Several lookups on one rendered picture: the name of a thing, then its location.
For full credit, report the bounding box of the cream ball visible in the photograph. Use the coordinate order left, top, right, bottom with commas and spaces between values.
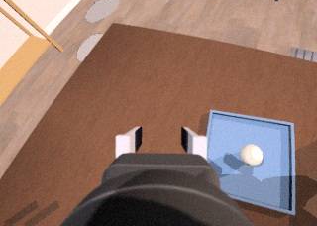
240, 144, 263, 166

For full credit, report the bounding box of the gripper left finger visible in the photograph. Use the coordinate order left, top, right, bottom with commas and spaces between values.
116, 127, 142, 158

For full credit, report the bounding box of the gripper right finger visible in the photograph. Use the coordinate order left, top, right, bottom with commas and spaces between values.
181, 127, 207, 161

